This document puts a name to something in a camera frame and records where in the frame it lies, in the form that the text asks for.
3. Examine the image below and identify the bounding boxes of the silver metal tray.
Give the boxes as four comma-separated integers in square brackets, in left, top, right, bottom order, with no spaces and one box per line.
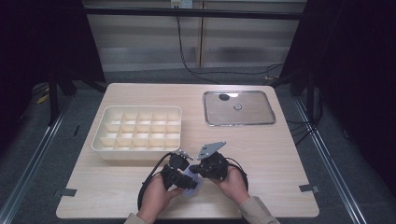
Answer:
[202,90,277,128]

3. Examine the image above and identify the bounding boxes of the dark curtain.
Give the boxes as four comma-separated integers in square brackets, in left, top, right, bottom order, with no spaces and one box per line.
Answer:
[279,0,396,188]
[0,0,106,150]

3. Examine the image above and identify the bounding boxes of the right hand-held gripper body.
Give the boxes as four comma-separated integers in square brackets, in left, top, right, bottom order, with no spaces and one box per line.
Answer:
[197,141,232,182]

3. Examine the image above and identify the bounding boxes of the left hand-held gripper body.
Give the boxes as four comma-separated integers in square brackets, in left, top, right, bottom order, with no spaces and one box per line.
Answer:
[160,148,194,190]

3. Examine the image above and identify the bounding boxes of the grey tape piece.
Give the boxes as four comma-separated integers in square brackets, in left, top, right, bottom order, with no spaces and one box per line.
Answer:
[298,184,320,193]
[52,188,78,199]

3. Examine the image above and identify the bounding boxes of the black metal stand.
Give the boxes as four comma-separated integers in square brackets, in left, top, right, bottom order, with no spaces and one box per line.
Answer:
[290,71,316,123]

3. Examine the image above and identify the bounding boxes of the person's left hand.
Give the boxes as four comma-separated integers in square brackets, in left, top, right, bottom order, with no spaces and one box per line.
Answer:
[135,174,185,224]

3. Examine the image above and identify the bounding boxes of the person's right hand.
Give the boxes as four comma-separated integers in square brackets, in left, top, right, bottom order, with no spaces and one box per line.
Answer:
[212,165,251,205]

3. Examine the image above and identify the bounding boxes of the yellow floor object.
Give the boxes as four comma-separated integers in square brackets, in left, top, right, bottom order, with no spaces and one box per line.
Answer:
[36,92,50,105]

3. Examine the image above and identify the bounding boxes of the cream divided storage box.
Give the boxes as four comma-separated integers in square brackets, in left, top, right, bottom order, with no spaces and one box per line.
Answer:
[91,105,183,161]

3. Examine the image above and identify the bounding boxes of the white wall outlet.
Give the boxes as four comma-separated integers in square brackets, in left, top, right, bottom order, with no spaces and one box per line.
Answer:
[170,0,194,9]

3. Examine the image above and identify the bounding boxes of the black horizontal bar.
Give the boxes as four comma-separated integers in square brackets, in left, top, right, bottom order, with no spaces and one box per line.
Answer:
[83,7,307,21]

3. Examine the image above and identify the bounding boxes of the black wall cable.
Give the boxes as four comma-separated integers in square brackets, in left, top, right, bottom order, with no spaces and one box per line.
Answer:
[176,7,284,86]

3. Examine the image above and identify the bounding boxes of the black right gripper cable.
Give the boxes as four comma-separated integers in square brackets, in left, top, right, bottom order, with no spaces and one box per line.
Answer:
[224,157,250,191]

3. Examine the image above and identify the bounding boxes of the silver floor rail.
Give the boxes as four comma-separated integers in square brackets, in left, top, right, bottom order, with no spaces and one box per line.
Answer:
[0,92,75,224]
[293,98,363,224]

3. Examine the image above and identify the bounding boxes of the black floor cables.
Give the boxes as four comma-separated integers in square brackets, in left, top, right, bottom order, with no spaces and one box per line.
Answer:
[286,119,316,147]

